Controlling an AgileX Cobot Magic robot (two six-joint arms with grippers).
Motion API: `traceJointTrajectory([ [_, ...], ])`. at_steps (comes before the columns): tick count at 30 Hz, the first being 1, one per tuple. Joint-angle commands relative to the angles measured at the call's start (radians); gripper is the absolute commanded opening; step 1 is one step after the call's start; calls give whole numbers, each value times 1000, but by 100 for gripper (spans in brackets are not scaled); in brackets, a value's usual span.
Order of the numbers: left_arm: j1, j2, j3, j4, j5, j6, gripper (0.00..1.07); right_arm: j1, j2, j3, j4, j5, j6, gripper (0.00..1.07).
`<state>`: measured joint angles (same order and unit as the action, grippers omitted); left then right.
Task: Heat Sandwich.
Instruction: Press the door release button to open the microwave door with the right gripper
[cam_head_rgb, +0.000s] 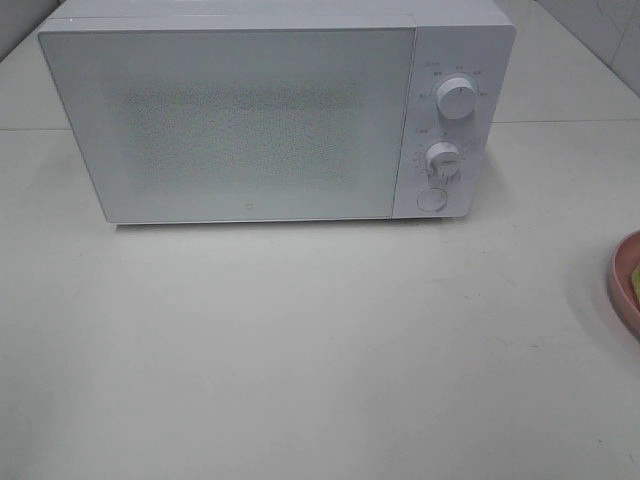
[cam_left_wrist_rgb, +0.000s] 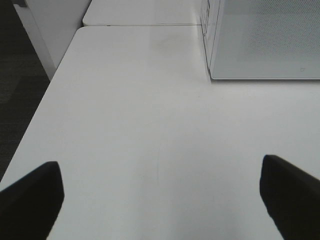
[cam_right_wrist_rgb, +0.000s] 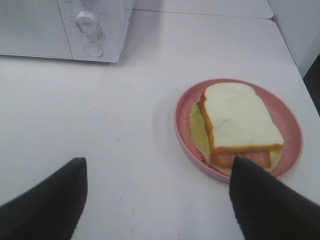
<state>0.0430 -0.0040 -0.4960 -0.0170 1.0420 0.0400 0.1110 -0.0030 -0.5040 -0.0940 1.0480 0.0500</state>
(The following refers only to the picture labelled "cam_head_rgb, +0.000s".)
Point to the round white door button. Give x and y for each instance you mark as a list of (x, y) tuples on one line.
[(432, 200)]

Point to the pink round plate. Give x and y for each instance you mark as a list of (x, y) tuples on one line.
[(621, 289)]

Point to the white microwave door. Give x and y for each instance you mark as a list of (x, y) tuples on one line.
[(203, 126)]

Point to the white bread sandwich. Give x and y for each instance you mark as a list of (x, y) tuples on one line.
[(635, 283)]

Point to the lower white round knob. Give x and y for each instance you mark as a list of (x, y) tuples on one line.
[(443, 160)]

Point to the white round knob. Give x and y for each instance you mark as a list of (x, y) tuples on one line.
[(456, 97), (443, 160)]

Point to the white microwave oven body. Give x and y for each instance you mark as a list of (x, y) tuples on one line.
[(452, 38)]

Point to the upper white round knob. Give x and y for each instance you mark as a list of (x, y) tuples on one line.
[(456, 97)]

